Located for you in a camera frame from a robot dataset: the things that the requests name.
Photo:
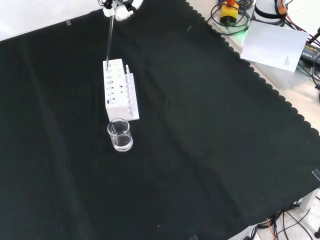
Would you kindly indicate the black power adapter yellow label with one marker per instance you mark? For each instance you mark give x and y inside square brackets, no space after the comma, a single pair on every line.
[311,53]

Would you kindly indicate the white test tube rack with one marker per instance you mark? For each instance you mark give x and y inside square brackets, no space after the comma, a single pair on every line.
[120,107]

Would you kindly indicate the clear tape piece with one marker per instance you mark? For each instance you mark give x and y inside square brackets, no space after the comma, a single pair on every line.
[68,22]
[193,237]
[316,174]

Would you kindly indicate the pale board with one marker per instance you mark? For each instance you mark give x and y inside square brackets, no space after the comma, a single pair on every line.
[272,45]

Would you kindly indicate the clear glass rod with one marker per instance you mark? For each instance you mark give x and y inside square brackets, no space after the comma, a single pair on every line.
[110,40]

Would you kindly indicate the yellow stop button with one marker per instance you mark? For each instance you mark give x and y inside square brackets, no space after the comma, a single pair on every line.
[229,11]

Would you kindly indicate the black bench cloth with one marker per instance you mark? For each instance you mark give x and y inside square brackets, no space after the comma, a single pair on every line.
[200,125]

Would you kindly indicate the grey metal bench leg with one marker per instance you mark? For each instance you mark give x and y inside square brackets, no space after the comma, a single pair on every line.
[308,200]

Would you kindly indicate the clear glass beaker with water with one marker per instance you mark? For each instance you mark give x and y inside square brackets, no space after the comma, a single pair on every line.
[120,136]

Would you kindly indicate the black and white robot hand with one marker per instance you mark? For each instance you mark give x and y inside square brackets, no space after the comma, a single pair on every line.
[120,12]

